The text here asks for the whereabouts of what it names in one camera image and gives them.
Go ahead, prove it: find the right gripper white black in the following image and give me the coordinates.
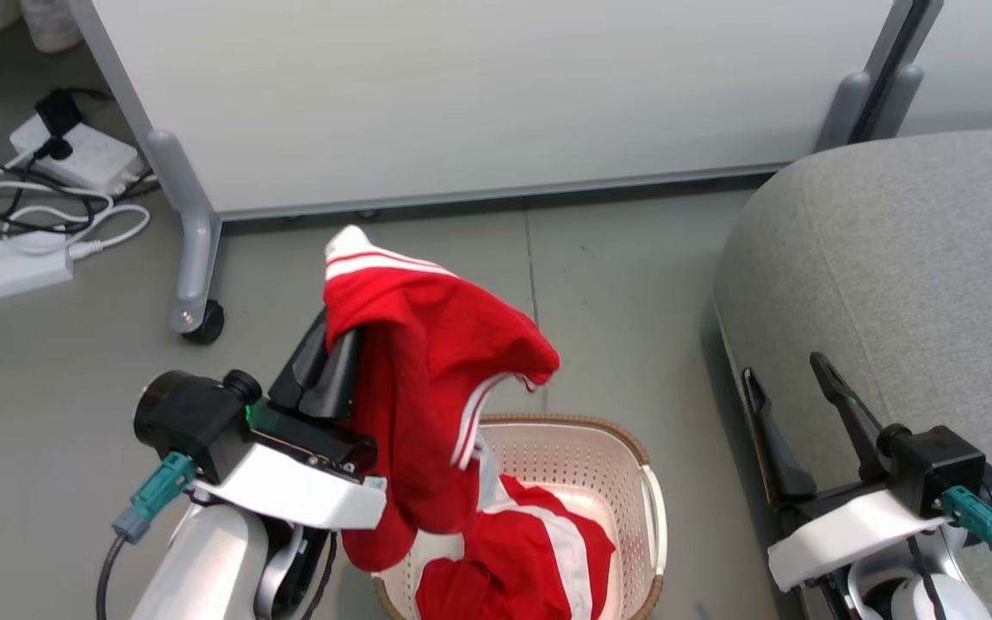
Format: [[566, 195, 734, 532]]
[[741, 351, 950, 593]]

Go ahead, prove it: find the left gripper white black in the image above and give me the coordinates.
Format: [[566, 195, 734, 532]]
[[190, 308, 388, 530]]

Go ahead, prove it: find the cream perforated laundry basket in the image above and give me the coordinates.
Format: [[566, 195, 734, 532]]
[[373, 413, 668, 620]]

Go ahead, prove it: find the grey panel leg with caster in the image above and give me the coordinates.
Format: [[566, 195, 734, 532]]
[[145, 129, 226, 346]]

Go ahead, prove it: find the grey fabric sofa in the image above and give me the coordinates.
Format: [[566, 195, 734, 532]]
[[713, 126, 992, 620]]

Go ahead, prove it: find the white square power strip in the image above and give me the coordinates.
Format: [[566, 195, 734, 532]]
[[9, 112, 146, 195]]

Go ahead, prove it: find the wide white partition panel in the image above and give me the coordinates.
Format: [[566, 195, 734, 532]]
[[70, 0, 915, 223]]

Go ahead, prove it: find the grey panel leg upright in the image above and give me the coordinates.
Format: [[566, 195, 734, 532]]
[[815, 71, 877, 154], [870, 64, 927, 141]]

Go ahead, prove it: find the white long power strip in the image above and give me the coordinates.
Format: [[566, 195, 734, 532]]
[[0, 234, 76, 312]]

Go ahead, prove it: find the black plug adapter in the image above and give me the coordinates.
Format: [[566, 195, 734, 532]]
[[34, 88, 85, 162]]

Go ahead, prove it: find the narrow white partition panel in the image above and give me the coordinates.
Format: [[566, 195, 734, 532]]
[[892, 0, 992, 139]]

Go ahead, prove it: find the left cable teal connector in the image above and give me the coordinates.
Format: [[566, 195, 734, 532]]
[[96, 452, 196, 620]]

